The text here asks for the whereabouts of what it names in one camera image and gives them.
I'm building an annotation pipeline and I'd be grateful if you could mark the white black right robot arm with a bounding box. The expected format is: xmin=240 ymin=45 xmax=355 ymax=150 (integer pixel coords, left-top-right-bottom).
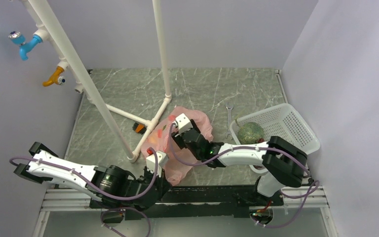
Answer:
xmin=169 ymin=118 xmax=310 ymax=205

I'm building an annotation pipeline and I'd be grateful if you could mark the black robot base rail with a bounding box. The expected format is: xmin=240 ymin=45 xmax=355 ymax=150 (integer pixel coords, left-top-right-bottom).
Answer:
xmin=42 ymin=185 xmax=308 ymax=226

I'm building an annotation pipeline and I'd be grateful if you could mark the white PVC pipe frame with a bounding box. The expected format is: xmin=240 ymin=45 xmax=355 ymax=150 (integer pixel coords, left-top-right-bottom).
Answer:
xmin=22 ymin=0 xmax=172 ymax=163

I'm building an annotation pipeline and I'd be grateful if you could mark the silver open-end wrench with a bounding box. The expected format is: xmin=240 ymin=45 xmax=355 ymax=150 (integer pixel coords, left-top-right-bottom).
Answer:
xmin=225 ymin=102 xmax=234 ymax=139

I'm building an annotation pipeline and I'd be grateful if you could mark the orange black brush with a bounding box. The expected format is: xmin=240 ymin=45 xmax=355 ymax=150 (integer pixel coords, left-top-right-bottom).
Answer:
xmin=132 ymin=122 xmax=147 ymax=135

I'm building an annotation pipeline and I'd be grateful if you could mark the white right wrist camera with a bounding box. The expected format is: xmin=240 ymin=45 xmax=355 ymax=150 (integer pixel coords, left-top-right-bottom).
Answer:
xmin=175 ymin=113 xmax=194 ymax=134

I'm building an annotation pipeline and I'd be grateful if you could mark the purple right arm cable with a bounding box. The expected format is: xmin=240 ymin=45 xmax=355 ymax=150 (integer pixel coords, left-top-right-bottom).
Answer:
xmin=168 ymin=122 xmax=321 ymax=230

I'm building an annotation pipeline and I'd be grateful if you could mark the pink plastic bag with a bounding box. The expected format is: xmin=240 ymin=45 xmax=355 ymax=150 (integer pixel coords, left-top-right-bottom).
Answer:
xmin=140 ymin=106 xmax=214 ymax=187

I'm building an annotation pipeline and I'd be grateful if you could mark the fake green avocado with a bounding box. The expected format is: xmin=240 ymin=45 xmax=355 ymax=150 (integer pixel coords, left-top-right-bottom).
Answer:
xmin=234 ymin=117 xmax=265 ymax=145

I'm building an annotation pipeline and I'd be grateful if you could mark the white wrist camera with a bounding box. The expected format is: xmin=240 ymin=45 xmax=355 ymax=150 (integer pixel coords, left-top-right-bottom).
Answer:
xmin=175 ymin=113 xmax=194 ymax=134
xmin=146 ymin=147 xmax=169 ymax=177

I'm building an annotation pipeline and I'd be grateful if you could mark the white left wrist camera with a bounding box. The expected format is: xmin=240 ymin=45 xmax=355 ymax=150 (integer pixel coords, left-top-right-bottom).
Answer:
xmin=146 ymin=147 xmax=169 ymax=177

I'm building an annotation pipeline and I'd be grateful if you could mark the orange plastic faucet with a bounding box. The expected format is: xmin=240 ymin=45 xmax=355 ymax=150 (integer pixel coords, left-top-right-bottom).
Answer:
xmin=42 ymin=66 xmax=66 ymax=87

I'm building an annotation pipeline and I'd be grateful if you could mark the white perforated plastic basket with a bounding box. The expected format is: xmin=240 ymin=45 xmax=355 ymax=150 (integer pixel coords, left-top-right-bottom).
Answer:
xmin=229 ymin=103 xmax=321 ymax=174

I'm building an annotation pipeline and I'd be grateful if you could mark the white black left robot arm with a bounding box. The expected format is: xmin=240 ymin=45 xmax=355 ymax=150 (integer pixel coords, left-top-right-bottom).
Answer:
xmin=9 ymin=142 xmax=172 ymax=211

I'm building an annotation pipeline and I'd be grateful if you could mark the blue plastic faucet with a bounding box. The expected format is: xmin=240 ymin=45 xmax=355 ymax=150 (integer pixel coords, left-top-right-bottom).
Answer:
xmin=8 ymin=31 xmax=43 ymax=61

